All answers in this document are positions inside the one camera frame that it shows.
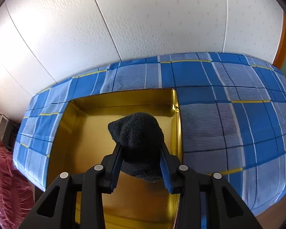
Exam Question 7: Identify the black sock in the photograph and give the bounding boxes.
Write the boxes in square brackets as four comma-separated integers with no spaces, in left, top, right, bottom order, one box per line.
[108,112,164,182]

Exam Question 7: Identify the gold metal tin box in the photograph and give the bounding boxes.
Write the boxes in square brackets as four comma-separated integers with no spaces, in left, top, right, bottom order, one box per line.
[47,89,182,228]

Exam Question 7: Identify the orange wooden door frame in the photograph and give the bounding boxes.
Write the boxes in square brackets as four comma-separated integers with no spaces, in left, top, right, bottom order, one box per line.
[273,12,286,69]

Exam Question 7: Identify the red pink quilted blanket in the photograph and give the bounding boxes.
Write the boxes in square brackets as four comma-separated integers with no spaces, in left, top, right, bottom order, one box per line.
[0,142,35,228]

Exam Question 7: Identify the blue plaid bed sheet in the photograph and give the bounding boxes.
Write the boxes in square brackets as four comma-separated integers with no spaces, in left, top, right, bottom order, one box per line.
[13,53,286,215]

